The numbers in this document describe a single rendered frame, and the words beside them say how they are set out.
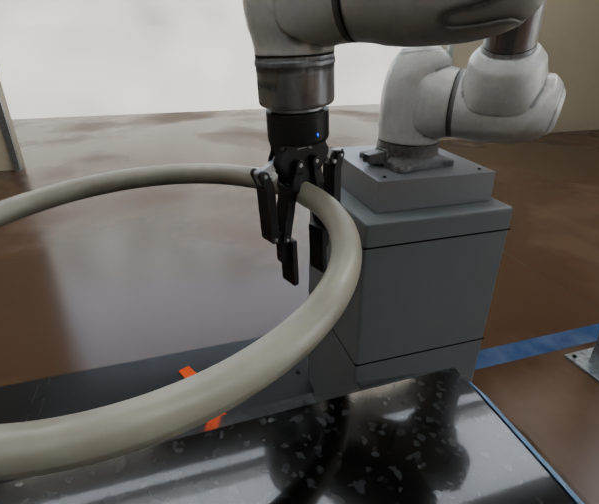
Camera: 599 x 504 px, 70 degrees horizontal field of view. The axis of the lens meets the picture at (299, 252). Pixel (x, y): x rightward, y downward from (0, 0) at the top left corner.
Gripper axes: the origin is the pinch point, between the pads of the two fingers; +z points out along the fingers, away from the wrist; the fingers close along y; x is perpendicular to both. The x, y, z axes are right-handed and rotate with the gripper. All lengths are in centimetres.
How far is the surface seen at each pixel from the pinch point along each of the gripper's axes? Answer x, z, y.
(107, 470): 16.5, -0.7, 31.8
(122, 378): -95, 88, 18
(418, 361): -10, 56, -45
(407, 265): -12.8, 24.1, -40.4
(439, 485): 32.5, 0.4, 13.0
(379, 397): 23.9, 0.7, 10.1
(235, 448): 20.7, -0.2, 23.2
